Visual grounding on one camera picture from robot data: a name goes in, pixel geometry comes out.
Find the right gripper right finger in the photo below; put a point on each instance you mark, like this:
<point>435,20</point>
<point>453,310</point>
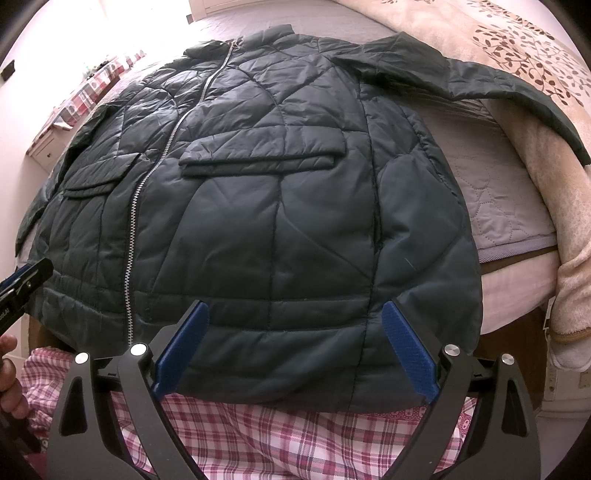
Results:
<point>479,421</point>

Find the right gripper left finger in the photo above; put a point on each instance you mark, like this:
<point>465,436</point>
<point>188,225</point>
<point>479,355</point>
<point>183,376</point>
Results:
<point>85,440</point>

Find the dark green quilted jacket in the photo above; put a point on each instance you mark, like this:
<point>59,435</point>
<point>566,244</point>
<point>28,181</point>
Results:
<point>285,181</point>

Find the pink plaid pajama clothing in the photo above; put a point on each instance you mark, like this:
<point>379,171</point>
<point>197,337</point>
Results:
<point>244,441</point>

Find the person's left hand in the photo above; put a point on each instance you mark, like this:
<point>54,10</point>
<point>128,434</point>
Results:
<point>13,400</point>

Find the white drawer desk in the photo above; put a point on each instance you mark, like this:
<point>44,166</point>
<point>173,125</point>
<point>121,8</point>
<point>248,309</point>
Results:
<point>48,147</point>

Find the grey quilted bed cover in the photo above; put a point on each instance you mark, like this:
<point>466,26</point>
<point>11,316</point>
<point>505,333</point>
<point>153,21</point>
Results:
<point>508,215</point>

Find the plaid cloth on desk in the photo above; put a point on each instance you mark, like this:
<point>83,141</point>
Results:
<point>86,97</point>

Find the beige leaf-print duvet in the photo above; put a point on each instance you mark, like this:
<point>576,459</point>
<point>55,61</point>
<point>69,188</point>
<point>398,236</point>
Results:
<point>558,162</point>

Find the dark wall switch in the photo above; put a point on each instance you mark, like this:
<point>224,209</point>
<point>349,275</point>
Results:
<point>8,71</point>

